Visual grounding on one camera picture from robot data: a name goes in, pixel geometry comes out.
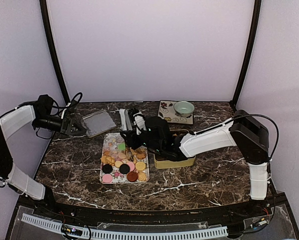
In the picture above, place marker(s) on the pink sandwich cookie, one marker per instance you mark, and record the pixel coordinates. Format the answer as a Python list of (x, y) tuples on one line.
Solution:
[(107, 178), (131, 166)]

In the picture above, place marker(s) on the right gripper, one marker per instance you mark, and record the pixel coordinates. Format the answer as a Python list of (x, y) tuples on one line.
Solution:
[(131, 140)]

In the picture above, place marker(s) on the swirl butter cookie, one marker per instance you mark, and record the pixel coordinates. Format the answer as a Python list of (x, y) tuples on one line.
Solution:
[(142, 177)]

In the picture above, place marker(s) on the white slotted cable duct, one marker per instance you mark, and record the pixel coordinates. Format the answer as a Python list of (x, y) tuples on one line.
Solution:
[(123, 232)]

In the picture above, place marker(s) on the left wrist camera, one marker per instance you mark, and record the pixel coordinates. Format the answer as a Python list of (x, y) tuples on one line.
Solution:
[(64, 110)]

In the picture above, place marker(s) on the dotted round yellow biscuit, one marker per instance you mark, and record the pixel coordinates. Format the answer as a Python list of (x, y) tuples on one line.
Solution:
[(140, 166)]

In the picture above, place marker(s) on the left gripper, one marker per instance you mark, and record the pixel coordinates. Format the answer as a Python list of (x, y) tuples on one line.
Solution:
[(67, 125)]

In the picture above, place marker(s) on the green sandwich cookie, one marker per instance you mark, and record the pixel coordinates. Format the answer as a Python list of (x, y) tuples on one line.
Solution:
[(121, 146)]

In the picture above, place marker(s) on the gold cookie tin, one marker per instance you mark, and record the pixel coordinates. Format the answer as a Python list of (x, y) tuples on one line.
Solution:
[(163, 163)]

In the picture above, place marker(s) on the floral cookie tray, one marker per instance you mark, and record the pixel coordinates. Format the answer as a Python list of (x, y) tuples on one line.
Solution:
[(111, 155)]

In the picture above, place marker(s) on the square floral plate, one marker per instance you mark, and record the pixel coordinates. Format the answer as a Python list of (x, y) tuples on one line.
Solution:
[(167, 112)]

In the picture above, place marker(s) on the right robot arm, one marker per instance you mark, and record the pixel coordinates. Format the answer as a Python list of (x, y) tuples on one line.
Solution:
[(242, 131)]

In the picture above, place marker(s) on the light green ceramic bowl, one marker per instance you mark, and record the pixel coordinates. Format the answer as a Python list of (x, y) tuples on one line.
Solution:
[(183, 108)]

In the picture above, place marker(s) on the brown chocolate cookie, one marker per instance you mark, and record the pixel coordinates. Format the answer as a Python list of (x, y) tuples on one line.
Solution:
[(132, 176)]

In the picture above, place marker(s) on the black sandwich cookie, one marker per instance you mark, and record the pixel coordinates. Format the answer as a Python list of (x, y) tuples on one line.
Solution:
[(107, 168), (124, 169)]

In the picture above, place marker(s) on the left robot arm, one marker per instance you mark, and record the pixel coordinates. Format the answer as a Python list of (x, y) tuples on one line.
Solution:
[(41, 114)]

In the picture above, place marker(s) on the silver tin lid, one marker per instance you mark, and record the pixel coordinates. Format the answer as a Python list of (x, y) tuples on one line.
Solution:
[(98, 123)]

